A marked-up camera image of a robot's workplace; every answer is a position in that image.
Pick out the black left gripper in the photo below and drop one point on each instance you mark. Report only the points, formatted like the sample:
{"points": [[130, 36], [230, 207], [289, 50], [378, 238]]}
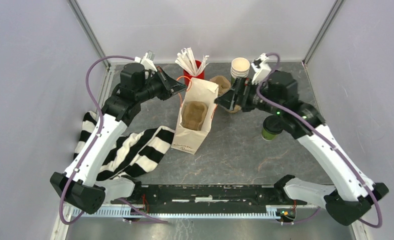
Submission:
{"points": [[172, 85]]}

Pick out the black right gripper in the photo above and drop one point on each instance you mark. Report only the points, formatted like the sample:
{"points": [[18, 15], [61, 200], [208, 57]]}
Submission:
{"points": [[243, 87]]}

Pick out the beige paper gift bag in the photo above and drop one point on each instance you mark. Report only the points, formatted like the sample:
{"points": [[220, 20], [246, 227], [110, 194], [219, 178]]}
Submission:
{"points": [[186, 140]]}

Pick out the brown pulp cup carrier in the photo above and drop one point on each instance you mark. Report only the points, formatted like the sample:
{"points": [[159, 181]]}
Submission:
{"points": [[193, 115]]}

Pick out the black plastic cup lid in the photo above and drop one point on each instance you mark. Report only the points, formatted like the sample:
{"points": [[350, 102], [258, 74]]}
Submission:
{"points": [[273, 124]]}

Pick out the green paper coffee cup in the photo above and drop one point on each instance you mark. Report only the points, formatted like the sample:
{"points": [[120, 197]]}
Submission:
{"points": [[267, 135]]}

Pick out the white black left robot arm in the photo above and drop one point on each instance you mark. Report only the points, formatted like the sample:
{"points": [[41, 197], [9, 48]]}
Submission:
{"points": [[78, 185]]}

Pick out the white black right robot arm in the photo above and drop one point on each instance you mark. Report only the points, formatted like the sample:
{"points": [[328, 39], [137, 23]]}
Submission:
{"points": [[352, 194]]}

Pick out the white wrapped straws bundle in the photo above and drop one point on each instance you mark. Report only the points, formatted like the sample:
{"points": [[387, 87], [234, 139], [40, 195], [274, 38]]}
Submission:
{"points": [[187, 61]]}

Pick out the stack of paper cups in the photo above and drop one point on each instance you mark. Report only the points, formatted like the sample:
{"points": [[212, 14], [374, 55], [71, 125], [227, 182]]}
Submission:
{"points": [[240, 68]]}

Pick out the black white striped cloth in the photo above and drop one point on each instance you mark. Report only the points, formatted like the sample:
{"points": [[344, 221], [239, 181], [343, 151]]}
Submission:
{"points": [[136, 154]]}

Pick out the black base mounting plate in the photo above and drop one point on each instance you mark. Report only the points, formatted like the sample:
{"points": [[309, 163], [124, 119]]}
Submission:
{"points": [[209, 199]]}

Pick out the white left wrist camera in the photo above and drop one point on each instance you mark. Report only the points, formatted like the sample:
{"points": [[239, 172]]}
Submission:
{"points": [[147, 62]]}

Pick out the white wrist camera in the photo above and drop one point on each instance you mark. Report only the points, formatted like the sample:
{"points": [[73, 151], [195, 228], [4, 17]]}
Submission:
{"points": [[261, 69], [147, 62]]}

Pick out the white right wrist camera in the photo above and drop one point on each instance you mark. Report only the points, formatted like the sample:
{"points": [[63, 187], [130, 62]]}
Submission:
{"points": [[261, 69]]}

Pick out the white slotted cable duct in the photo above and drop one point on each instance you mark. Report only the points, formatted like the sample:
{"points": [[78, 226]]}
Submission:
{"points": [[123, 211]]}

